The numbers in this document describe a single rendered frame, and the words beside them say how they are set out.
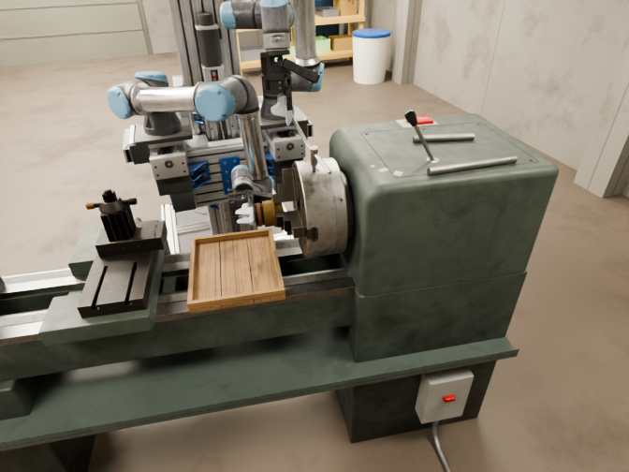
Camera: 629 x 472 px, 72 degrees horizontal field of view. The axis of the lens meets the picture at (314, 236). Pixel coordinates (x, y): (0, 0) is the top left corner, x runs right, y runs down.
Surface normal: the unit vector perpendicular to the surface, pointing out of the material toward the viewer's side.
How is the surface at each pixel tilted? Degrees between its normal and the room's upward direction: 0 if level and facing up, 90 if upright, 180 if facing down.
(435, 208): 90
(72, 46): 90
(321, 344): 0
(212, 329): 90
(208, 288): 0
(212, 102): 90
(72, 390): 0
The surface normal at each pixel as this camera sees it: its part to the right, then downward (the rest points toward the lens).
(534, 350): -0.02, -0.82
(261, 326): 0.19, 0.56
